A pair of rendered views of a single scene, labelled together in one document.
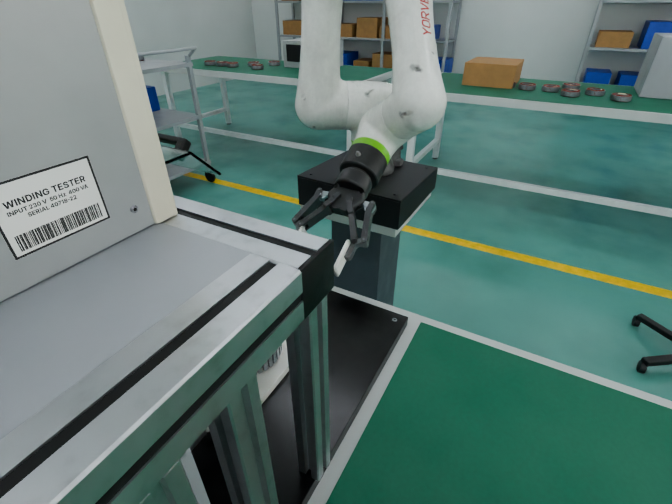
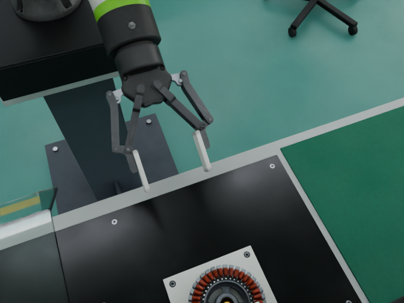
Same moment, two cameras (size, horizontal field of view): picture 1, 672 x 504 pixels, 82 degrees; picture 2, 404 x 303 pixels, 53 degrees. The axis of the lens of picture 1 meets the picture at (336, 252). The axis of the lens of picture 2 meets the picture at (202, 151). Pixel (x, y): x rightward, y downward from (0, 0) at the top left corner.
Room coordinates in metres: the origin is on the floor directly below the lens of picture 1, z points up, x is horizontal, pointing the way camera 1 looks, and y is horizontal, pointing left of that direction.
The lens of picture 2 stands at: (0.39, 0.26, 1.42)
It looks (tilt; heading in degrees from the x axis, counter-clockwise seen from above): 58 degrees down; 310
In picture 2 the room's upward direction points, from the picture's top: straight up
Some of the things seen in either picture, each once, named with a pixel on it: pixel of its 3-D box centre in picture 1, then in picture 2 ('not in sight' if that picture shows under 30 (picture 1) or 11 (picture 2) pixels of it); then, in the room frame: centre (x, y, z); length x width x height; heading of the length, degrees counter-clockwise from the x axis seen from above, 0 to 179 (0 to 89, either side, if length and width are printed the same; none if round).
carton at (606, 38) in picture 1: (613, 38); not in sight; (5.57, -3.53, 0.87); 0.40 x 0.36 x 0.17; 151
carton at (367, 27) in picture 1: (372, 27); not in sight; (7.20, -0.59, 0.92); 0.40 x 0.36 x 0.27; 149
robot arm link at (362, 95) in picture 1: (370, 116); not in sight; (1.15, -0.10, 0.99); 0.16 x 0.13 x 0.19; 98
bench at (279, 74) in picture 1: (275, 108); not in sight; (4.01, 0.60, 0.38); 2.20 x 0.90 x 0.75; 61
